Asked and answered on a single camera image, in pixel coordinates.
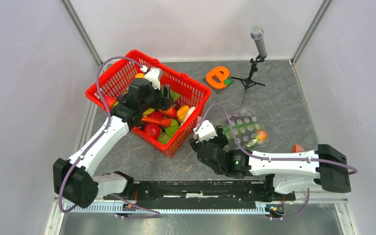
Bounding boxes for green toy bell pepper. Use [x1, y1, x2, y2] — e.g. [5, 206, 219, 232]
[170, 90, 181, 102]

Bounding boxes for clear dotted zip bag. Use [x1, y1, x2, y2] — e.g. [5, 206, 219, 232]
[220, 108, 269, 150]

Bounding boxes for yellow green toy mango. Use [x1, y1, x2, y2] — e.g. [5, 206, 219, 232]
[255, 130, 268, 145]

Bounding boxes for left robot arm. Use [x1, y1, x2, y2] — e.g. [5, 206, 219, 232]
[53, 78, 172, 212]

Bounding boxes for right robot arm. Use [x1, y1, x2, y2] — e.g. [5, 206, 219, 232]
[189, 125, 355, 200]

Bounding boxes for red plastic shopping basket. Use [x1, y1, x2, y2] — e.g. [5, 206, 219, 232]
[100, 50, 212, 158]

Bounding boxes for red toy pomegranate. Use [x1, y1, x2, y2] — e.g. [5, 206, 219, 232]
[147, 111, 164, 119]

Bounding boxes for orange yellow round fruit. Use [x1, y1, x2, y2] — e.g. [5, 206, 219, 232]
[134, 73, 145, 78]

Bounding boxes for red strawberry toy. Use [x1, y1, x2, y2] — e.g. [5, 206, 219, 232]
[104, 96, 118, 111]

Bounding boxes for red toy apple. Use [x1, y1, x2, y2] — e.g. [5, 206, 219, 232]
[143, 123, 162, 140]

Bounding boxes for light green toy cabbage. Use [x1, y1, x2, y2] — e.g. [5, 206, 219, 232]
[157, 119, 180, 145]

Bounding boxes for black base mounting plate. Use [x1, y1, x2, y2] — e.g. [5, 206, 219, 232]
[119, 180, 296, 210]

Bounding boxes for orange letter e block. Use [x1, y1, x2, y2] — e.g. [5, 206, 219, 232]
[205, 66, 232, 92]

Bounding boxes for black microphone tripod stand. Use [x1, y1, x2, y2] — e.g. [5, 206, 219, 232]
[231, 55, 266, 105]

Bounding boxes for small orange toy piece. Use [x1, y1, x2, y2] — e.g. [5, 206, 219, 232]
[293, 144, 305, 153]

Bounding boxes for grey microphone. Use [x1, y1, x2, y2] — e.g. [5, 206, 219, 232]
[250, 25, 267, 59]

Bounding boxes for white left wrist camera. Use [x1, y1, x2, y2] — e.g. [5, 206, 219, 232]
[140, 65, 163, 90]

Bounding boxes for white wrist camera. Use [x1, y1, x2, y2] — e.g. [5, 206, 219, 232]
[194, 120, 217, 142]
[140, 65, 163, 90]

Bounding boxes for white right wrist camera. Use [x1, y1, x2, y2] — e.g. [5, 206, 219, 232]
[194, 120, 217, 142]

